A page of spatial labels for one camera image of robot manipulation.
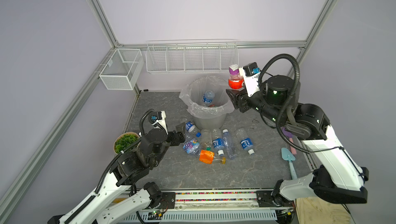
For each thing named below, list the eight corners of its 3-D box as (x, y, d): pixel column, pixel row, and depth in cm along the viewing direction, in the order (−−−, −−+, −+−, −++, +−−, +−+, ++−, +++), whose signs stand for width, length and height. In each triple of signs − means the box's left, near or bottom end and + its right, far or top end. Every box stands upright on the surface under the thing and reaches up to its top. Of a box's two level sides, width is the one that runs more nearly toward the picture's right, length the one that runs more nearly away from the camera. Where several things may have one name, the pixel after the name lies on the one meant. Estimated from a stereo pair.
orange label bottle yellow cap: (198, 160, 88) (198, 156, 83) (201, 152, 91) (200, 148, 86) (224, 167, 85) (225, 164, 80) (226, 159, 88) (227, 155, 83)
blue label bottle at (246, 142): (246, 156, 89) (248, 153, 85) (234, 133, 99) (236, 129, 95) (254, 154, 90) (257, 150, 86) (242, 131, 100) (244, 126, 96)
